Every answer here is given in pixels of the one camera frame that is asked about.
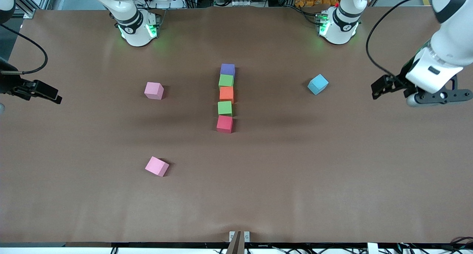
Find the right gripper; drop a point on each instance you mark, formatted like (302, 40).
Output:
(7, 85)

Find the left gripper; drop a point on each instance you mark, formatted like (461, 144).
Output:
(398, 82)

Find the purple foam cube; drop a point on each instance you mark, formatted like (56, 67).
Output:
(227, 69)

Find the orange foam cube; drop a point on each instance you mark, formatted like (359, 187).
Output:
(226, 94)

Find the green foam cube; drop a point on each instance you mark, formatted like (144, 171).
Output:
(225, 81)
(224, 108)

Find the red foam cube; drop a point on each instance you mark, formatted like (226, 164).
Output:
(224, 124)

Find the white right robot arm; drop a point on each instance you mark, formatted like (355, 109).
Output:
(133, 28)

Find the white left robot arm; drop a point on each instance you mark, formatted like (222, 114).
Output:
(342, 25)

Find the light blue foam cube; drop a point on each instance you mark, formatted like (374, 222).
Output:
(317, 84)

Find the pink foam cube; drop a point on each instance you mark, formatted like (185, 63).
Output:
(156, 166)
(153, 91)

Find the small white bracket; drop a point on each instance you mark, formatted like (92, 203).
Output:
(372, 248)

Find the metal table clamp bracket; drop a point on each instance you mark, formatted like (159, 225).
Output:
(236, 241)

